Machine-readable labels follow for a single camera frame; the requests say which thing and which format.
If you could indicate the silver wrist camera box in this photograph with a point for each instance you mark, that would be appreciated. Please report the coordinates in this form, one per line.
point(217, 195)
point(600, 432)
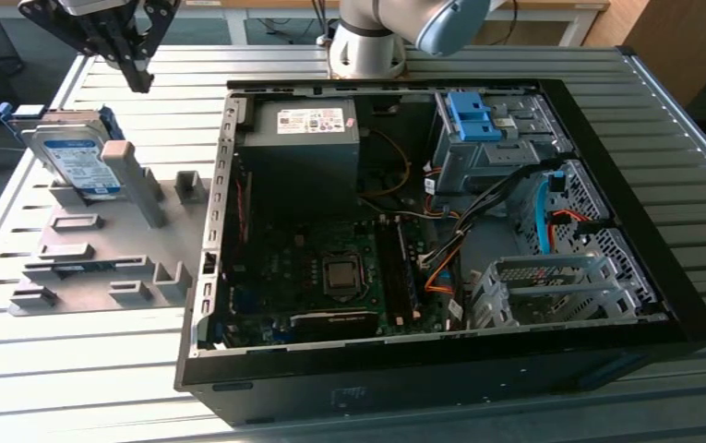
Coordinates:
point(91, 5)

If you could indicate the grey power supply unit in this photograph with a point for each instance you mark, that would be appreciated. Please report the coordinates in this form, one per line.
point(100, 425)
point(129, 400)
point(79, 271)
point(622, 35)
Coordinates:
point(303, 152)

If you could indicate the CPU socket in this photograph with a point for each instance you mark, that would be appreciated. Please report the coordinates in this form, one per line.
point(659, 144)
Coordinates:
point(342, 275)

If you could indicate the silver disk bay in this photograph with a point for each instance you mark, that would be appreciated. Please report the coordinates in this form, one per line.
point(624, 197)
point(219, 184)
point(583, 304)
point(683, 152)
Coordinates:
point(562, 289)

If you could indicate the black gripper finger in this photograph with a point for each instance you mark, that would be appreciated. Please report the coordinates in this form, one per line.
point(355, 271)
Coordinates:
point(157, 23)
point(68, 32)

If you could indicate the grey parts rack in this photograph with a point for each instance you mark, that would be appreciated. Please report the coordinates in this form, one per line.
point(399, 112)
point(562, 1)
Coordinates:
point(117, 249)

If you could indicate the blue plastic latch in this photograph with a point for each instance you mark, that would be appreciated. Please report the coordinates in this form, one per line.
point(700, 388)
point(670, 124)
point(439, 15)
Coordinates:
point(472, 124)

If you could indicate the dark blue RAM stick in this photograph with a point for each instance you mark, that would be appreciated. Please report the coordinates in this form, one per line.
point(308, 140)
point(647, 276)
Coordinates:
point(77, 266)

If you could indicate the black PC case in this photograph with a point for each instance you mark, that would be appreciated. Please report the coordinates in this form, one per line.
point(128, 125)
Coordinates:
point(390, 383)

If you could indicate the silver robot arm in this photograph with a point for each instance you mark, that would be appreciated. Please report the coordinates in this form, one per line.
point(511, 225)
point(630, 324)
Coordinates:
point(364, 51)

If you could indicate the green motherboard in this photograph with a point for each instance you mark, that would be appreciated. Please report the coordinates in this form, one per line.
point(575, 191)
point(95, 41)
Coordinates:
point(278, 277)

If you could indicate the black graphics card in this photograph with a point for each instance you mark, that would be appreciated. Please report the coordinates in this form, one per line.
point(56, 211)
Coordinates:
point(334, 323)

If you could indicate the hard disk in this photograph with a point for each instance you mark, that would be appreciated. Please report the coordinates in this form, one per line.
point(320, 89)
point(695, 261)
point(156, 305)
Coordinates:
point(75, 161)

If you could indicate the white framed desk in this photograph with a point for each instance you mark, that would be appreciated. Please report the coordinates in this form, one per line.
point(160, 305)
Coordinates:
point(235, 27)

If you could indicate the black RAM stick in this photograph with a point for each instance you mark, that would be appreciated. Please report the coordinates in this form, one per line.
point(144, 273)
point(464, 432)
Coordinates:
point(390, 272)

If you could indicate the brown wooden cabinet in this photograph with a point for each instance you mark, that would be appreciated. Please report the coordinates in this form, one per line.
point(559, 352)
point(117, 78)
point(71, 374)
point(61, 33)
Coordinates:
point(684, 46)

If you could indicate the silver drive cage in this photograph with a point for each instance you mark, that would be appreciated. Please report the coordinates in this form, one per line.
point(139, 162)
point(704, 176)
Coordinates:
point(487, 157)

